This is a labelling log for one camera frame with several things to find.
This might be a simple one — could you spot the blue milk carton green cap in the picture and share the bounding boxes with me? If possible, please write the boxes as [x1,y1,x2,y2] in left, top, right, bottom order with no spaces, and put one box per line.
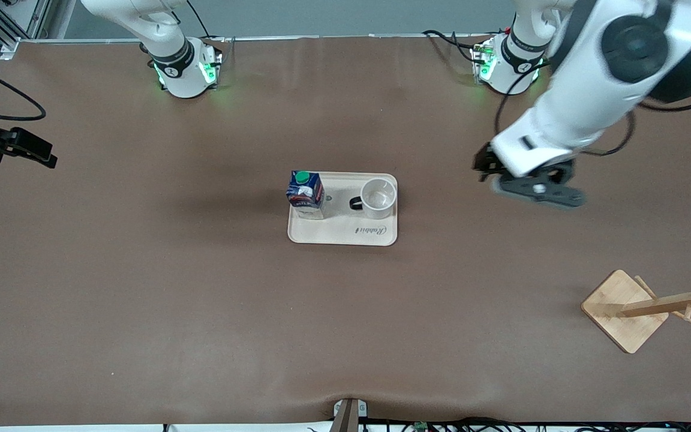
[286,170,326,221]

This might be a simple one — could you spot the white cup black handle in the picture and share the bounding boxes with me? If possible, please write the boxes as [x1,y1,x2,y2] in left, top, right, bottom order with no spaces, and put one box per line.
[349,178,398,221]

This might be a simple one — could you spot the metal table clamp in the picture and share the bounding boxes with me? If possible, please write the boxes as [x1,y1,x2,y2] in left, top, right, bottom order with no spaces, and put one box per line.
[333,397,369,432]

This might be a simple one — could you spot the beige plastic tray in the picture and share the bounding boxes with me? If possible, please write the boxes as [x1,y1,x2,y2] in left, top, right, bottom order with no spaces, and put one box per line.
[287,172,399,247]

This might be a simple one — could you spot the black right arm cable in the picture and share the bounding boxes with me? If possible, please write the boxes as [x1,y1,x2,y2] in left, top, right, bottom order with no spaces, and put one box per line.
[0,55,47,122]

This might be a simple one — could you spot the brown table cover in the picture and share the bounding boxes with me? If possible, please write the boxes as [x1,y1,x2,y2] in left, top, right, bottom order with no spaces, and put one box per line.
[0,35,691,428]

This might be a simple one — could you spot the wooden cup rack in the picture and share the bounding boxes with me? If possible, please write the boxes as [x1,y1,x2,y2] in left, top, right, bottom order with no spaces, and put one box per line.
[580,258,691,355]

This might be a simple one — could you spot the black left base cable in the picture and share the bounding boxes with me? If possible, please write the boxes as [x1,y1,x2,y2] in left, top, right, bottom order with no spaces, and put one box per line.
[422,29,490,65]

